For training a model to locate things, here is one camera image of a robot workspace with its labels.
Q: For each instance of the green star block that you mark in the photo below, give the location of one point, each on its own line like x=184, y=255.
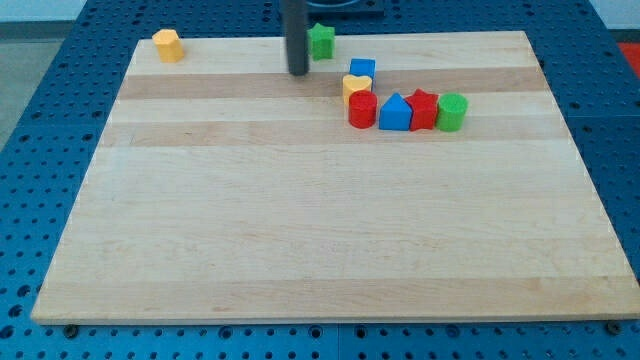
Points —
x=321, y=42

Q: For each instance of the red star block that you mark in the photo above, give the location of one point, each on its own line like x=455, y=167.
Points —
x=424, y=108

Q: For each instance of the red cylinder block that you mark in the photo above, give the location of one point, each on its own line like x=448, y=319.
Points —
x=362, y=109

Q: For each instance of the light wooden board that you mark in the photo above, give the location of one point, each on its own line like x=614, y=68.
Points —
x=225, y=191

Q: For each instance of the blue triangle block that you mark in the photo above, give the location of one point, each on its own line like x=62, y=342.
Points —
x=395, y=114

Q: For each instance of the yellow heart block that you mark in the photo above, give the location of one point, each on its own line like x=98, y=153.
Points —
x=353, y=83

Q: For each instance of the blue cube block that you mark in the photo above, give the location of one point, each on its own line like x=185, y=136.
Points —
x=363, y=67

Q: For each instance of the green cylinder block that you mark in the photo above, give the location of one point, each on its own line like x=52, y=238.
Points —
x=452, y=108

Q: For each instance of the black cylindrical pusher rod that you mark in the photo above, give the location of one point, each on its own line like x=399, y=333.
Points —
x=294, y=15

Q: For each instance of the yellow hexagon block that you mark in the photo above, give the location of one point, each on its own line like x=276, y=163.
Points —
x=168, y=45

